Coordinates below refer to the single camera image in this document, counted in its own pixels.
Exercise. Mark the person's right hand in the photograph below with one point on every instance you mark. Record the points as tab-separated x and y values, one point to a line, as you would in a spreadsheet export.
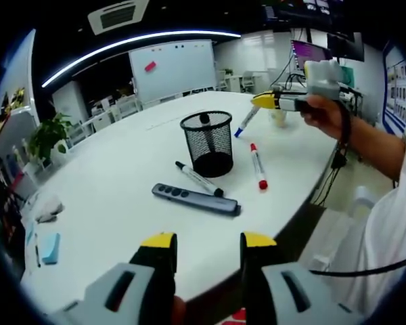
328	116

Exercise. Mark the green board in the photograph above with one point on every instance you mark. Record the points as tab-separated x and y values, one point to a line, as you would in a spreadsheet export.
346	74

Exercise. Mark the blue sticky note pad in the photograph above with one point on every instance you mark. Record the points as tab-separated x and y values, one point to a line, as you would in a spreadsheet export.
51	248

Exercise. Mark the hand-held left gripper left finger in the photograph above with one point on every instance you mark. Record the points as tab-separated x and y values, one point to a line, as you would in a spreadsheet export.
106	291

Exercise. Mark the dark wall screen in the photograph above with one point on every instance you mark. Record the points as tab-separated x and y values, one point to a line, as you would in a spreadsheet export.
297	8

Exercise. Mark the grey crumpled cloth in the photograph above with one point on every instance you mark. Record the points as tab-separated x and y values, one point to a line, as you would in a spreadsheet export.
49	208

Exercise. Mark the black monitor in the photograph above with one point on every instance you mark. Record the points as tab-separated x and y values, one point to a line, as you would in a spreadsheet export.
345	47

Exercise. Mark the blue framed wall poster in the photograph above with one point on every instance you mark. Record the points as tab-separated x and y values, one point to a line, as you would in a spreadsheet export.
397	91

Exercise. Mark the red whiteboard marker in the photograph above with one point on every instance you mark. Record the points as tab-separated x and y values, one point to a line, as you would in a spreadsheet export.
258	166

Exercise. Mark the ceiling air conditioner vent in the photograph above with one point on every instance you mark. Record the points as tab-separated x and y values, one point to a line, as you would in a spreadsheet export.
118	17

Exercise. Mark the potted green plant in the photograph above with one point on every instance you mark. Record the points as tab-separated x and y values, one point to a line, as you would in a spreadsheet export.
50	139

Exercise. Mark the black pen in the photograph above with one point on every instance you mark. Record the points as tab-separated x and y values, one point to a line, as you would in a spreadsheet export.
37	252

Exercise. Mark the person's left hand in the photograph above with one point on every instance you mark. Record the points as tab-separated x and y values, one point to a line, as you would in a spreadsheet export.
180	309

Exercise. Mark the curved ceiling light strip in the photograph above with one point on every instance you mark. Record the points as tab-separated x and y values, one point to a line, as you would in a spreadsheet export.
162	36

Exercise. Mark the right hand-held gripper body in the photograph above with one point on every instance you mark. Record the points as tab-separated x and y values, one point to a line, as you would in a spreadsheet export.
323	79

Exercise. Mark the whiteboard on stand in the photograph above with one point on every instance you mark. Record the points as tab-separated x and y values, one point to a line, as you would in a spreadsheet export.
172	71

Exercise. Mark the black whiteboard marker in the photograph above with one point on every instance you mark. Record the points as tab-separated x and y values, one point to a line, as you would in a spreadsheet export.
198	177
204	118

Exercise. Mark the grey laser pointer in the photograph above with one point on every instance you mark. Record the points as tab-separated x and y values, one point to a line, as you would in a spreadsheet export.
196	199

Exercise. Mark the white display partition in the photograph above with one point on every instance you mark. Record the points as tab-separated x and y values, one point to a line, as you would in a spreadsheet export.
17	78

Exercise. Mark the black mesh pen holder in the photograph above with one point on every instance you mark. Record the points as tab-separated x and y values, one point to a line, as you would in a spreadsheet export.
206	142

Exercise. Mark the purple screen monitor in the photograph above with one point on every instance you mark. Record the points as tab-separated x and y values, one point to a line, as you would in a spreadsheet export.
309	50

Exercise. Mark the blue whiteboard marker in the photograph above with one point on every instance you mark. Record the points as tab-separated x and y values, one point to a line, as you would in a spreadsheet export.
246	121

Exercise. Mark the white cabinet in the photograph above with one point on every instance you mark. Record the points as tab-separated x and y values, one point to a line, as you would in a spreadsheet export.
67	103

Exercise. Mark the white printed paper cup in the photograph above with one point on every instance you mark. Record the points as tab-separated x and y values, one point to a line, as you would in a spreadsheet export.
280	118

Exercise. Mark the pink whiteboard eraser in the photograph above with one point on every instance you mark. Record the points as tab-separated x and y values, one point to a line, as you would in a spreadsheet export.
150	66

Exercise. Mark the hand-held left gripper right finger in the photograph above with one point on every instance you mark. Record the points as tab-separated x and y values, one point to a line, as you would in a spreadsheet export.
291	291

